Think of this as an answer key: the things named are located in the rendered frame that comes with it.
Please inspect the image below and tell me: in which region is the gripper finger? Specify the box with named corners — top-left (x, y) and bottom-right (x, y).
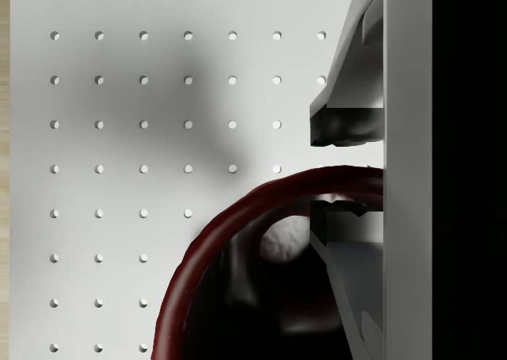
top-left (309, 199), bottom-right (385, 360)
top-left (308, 0), bottom-right (385, 147)

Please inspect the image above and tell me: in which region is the red mug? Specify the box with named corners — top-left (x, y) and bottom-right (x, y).
top-left (150, 165), bottom-right (384, 360)

